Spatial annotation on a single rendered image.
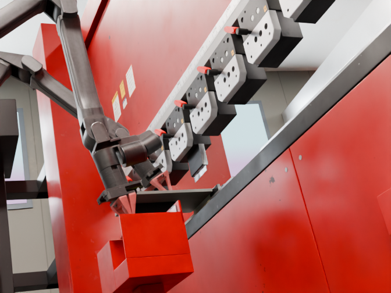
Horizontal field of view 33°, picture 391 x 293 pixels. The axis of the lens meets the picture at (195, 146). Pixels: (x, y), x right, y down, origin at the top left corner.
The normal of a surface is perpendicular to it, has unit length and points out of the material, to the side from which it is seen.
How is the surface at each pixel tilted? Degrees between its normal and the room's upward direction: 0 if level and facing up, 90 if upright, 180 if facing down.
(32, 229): 90
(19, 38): 180
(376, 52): 90
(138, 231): 90
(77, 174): 90
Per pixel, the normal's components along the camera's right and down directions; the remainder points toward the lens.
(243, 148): 0.28, -0.44
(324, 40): 0.19, 0.89
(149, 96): -0.91, 0.01
